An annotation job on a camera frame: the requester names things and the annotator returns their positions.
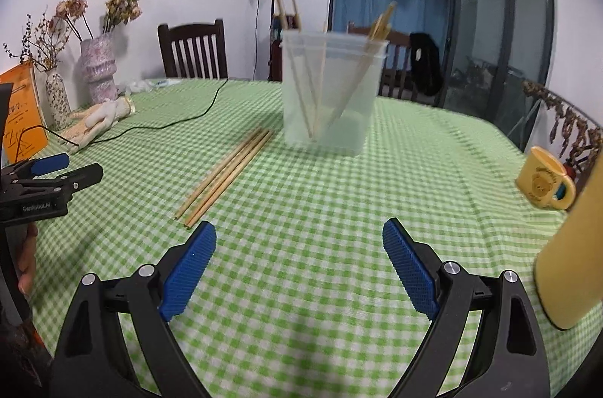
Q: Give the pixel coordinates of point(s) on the orange book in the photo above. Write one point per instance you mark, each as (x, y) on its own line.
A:
(26, 115)

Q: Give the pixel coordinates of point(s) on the white knit glove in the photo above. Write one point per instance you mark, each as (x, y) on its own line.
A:
(110, 113)

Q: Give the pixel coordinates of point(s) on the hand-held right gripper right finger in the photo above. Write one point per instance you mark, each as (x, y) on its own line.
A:
(410, 271)

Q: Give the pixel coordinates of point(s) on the yellow mug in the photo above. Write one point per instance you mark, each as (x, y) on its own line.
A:
(541, 181)

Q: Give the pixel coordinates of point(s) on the dark wooden chair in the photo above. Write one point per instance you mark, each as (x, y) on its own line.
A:
(193, 49)

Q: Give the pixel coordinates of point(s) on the black bag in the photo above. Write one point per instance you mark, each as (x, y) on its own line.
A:
(426, 63)

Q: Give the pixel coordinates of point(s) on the bundle of wooden chopsticks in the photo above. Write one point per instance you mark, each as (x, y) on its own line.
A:
(381, 26)

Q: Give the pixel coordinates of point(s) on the white crumpled cloth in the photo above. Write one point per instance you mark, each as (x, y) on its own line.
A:
(146, 85)

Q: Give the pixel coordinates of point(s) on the yellow thermos jug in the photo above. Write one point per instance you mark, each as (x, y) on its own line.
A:
(574, 261)

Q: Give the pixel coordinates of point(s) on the rail with brown dried strips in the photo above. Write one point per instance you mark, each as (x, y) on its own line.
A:
(565, 115)

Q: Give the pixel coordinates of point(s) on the red cylindrical drum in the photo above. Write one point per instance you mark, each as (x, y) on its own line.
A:
(275, 59)

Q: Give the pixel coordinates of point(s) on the dried berry flower bouquet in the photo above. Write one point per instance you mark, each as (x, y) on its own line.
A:
(52, 35)

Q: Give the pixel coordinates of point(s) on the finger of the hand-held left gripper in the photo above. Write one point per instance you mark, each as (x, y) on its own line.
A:
(47, 165)
(80, 177)

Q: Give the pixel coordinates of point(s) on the brown wooden chair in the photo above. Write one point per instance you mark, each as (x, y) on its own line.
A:
(400, 63)

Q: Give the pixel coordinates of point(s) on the floral ceramic vase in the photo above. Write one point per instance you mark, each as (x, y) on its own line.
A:
(57, 101)

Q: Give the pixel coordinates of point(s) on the clear plastic container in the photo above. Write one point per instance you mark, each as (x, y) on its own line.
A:
(339, 129)

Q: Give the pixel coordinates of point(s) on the person's left hand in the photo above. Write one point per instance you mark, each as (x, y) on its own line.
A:
(28, 261)

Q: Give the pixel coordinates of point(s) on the pink textured vase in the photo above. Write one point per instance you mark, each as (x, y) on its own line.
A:
(98, 70)

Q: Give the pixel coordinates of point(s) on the beige knit glove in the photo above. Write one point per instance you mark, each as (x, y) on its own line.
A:
(82, 134)

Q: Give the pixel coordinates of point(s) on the sliding glass door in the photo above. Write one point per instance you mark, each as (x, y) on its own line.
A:
(485, 26)

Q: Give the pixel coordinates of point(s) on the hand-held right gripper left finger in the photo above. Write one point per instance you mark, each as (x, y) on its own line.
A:
(188, 271)

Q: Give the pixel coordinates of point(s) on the green checkered tablecloth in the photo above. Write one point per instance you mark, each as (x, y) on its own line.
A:
(306, 214)

